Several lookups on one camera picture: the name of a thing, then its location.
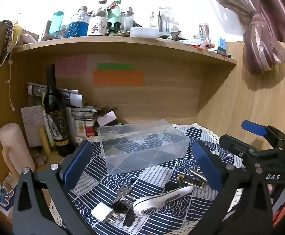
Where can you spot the white charger plug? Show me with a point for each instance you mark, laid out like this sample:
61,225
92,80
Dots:
105,214

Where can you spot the dark wine bottle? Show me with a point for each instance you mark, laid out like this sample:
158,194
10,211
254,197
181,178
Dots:
56,117

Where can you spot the clear plastic storage box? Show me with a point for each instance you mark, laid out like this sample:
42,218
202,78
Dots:
142,146

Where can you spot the wooden shelf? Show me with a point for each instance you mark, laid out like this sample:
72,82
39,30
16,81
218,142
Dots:
122,47

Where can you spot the stack of small boxes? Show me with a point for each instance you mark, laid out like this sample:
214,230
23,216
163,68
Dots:
83,120

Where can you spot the black lace ribbon roll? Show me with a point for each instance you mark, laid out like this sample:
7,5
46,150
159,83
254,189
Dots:
5,38

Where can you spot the white oval handheld device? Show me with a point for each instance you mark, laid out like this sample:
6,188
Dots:
162,199

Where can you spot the pink sticky note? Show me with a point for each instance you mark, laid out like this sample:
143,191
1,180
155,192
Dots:
70,66

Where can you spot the clear bottle with illustrated label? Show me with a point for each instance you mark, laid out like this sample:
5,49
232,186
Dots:
98,20

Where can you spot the blue patterned lace-edged tablecloth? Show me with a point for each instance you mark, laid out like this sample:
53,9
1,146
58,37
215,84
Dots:
157,171

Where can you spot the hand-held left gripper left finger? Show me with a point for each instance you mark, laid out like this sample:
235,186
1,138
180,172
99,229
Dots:
76,162

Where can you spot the pink curtain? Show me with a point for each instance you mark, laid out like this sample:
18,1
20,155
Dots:
257,22

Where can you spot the handwritten white note paper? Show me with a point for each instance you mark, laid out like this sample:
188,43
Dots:
32,124

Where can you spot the blue cartoon sticker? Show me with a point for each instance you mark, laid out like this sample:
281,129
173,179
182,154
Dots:
4,196

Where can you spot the clear glass jar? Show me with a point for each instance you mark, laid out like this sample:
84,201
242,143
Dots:
204,31

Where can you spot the blue and black small box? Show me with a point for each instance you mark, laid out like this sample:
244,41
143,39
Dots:
222,45

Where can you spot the glass bottle with blue beads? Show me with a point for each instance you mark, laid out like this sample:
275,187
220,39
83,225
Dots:
77,25

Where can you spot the black round wristwatch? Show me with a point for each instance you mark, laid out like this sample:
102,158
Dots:
120,207

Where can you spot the translucent lidded plastic container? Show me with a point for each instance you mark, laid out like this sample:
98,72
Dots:
143,32

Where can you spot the white paper card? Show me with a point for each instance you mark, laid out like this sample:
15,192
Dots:
106,118

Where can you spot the yellow ribbon roll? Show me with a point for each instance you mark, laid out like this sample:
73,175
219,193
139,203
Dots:
16,34

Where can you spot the black gold lighter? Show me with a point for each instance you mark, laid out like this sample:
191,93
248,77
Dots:
194,177

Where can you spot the rolled printed papers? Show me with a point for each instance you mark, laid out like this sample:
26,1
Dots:
66,94

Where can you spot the silver keys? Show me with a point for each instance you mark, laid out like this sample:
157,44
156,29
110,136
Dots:
122,192

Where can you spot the green sticky note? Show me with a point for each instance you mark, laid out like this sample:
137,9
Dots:
116,66

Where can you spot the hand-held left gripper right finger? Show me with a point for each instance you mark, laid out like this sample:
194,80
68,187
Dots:
206,164

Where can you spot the green paper-wrapped bottle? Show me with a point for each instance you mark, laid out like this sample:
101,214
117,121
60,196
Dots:
114,14

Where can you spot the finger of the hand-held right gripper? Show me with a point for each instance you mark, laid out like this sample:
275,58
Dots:
233,145
252,127

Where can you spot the teal plastic bottle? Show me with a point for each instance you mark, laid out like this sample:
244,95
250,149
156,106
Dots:
57,22

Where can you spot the orange sticky note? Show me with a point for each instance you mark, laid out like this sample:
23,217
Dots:
118,78

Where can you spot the yellow tube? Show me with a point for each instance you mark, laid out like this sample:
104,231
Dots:
44,140

